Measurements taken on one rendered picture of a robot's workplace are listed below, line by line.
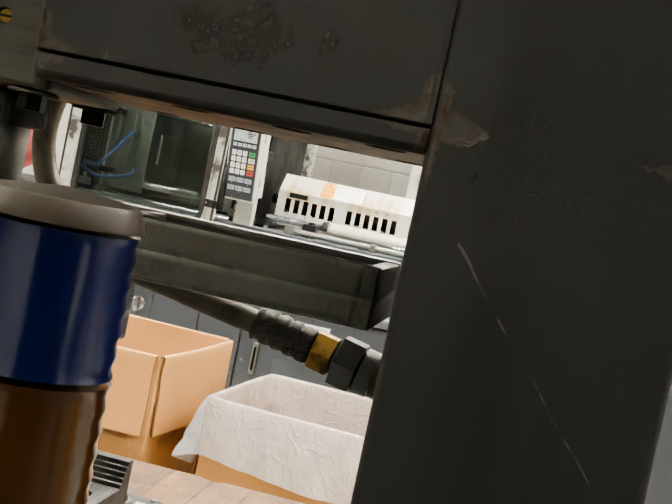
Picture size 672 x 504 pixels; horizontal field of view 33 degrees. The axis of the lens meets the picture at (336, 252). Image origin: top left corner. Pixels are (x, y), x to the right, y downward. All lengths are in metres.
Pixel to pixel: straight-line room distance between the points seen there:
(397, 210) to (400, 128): 4.86
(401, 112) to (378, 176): 6.55
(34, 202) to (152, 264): 0.24
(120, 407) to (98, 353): 2.61
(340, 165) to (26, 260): 6.86
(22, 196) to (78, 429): 0.05
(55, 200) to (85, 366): 0.04
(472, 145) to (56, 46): 0.17
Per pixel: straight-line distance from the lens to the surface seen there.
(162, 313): 5.32
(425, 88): 0.44
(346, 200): 5.34
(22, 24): 0.51
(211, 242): 0.47
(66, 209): 0.25
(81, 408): 0.26
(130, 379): 2.85
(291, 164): 5.72
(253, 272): 0.47
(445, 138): 0.43
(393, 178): 6.97
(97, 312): 0.25
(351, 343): 0.58
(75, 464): 0.26
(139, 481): 1.11
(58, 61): 0.47
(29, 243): 0.25
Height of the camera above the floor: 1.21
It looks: 3 degrees down
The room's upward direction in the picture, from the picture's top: 12 degrees clockwise
